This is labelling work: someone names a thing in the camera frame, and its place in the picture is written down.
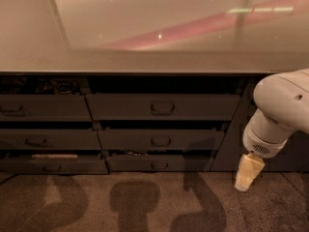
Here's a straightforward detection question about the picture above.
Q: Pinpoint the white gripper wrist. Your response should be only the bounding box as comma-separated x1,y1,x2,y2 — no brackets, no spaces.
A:
235,113,289,191

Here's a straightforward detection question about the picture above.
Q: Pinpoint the dark drawer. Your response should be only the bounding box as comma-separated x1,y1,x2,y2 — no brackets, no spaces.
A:
98,130,224,151
106,155,213,172
0,154,109,175
0,130,101,150
86,94,240,121
0,95,91,122

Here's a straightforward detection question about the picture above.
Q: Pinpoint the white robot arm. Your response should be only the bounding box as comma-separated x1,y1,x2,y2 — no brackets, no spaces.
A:
235,69,309,191

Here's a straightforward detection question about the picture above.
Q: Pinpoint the pale flat item in drawer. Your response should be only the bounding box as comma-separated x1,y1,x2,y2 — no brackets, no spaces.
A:
32,154,78,159

